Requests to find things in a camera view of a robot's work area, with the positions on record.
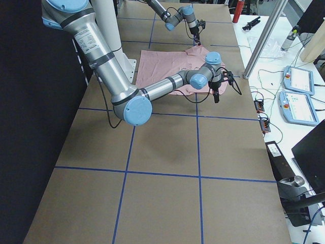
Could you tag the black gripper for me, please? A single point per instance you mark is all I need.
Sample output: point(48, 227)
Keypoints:
point(193, 31)
point(215, 87)

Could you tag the pink snoopy t-shirt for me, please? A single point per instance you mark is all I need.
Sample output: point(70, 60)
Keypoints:
point(157, 65)

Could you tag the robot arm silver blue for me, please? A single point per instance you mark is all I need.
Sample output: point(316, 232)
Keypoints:
point(93, 25)
point(185, 14)

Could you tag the upper orange black connector box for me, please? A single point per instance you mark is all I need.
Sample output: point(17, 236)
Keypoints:
point(259, 105)

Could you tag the orange black connector box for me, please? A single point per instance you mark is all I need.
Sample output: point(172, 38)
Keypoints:
point(265, 125)
point(259, 105)

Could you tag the red cylinder bottle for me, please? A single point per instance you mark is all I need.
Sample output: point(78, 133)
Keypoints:
point(238, 10)

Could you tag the lower orange black connector box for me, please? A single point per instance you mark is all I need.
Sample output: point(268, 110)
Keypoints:
point(265, 125)

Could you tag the clear plastic garment bag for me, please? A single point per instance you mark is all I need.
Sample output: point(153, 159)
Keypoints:
point(271, 50)

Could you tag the brown paper table cover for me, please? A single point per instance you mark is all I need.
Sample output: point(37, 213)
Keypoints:
point(196, 172)

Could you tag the lower teach pendant tablet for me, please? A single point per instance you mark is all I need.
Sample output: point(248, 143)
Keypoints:
point(297, 108)

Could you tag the teach pendant tablet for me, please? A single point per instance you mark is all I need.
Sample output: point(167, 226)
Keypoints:
point(298, 80)
point(297, 108)

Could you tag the upper teach pendant tablet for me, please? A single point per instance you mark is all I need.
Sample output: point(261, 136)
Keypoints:
point(298, 80)

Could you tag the grey handheld device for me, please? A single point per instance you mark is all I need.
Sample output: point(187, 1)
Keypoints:
point(290, 38)

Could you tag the black box with label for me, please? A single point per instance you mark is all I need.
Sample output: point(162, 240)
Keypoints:
point(280, 167)

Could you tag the wooden beam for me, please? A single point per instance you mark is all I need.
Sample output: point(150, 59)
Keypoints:
point(315, 46)

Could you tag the black monitor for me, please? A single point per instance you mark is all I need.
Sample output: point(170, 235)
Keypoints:
point(309, 156)

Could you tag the silver round knob stand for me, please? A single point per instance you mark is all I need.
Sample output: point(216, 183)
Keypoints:
point(294, 181)

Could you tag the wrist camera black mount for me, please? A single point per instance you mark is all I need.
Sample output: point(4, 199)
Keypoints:
point(227, 76)
point(201, 24)

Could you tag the aluminium frame post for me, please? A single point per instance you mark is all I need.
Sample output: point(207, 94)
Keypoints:
point(270, 24)

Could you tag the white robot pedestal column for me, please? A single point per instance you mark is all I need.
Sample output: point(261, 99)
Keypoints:
point(107, 22)

